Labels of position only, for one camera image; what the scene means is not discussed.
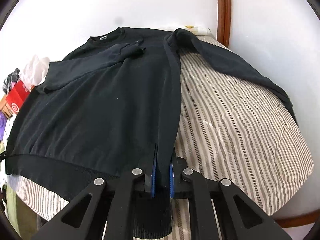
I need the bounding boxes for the red paper bag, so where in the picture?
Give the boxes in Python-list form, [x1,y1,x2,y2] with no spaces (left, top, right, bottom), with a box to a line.
[6,80,30,114]

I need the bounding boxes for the white plastic bag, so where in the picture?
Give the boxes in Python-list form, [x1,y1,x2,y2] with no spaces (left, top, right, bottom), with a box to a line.
[19,57,50,90]

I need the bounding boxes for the striped beige mattress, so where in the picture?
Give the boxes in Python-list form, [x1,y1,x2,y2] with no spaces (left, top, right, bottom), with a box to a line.
[7,33,315,240]

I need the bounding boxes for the white printed rolled mat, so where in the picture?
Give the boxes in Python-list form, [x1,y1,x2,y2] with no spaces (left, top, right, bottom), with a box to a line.
[184,25,212,36]

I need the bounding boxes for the black sweatshirt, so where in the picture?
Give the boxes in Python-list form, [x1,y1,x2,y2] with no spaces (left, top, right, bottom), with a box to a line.
[5,27,293,238]

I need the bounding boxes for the brown wooden door frame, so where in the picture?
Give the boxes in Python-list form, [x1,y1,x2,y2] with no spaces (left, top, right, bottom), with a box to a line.
[216,0,232,47]

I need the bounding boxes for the dark patterned clothes pile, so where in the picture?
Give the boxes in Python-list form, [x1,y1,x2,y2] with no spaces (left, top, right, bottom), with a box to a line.
[3,68,21,95]

